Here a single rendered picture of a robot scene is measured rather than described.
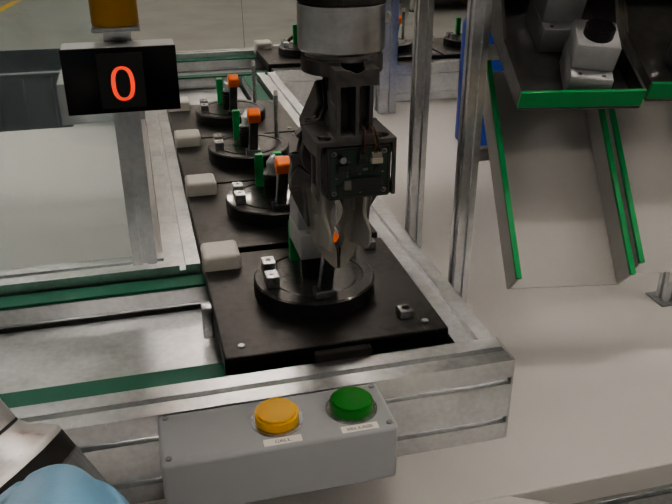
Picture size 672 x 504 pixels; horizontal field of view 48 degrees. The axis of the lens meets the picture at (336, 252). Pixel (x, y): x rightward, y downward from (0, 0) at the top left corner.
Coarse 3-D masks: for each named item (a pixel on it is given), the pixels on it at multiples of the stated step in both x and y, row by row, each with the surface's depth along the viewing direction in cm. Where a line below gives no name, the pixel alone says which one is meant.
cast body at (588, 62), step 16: (576, 32) 77; (592, 32) 75; (608, 32) 75; (576, 48) 76; (592, 48) 76; (608, 48) 76; (560, 64) 82; (576, 64) 77; (592, 64) 77; (608, 64) 77; (576, 80) 77; (592, 80) 77; (608, 80) 77
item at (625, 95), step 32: (512, 0) 91; (608, 0) 85; (512, 32) 87; (512, 64) 80; (544, 64) 83; (512, 96) 80; (544, 96) 77; (576, 96) 78; (608, 96) 78; (640, 96) 78
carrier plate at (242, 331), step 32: (256, 256) 97; (384, 256) 97; (224, 288) 89; (384, 288) 89; (416, 288) 89; (224, 320) 83; (256, 320) 83; (288, 320) 83; (320, 320) 83; (352, 320) 83; (384, 320) 83; (416, 320) 83; (224, 352) 77; (256, 352) 77; (288, 352) 78
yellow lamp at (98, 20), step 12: (96, 0) 79; (108, 0) 79; (120, 0) 80; (132, 0) 81; (96, 12) 80; (108, 12) 80; (120, 12) 80; (132, 12) 81; (96, 24) 81; (108, 24) 80; (120, 24) 80; (132, 24) 81
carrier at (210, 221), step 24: (192, 192) 115; (216, 192) 116; (240, 192) 107; (264, 192) 110; (288, 192) 112; (192, 216) 109; (216, 216) 109; (240, 216) 106; (264, 216) 105; (288, 216) 105; (336, 216) 109; (216, 240) 101; (240, 240) 101; (264, 240) 101
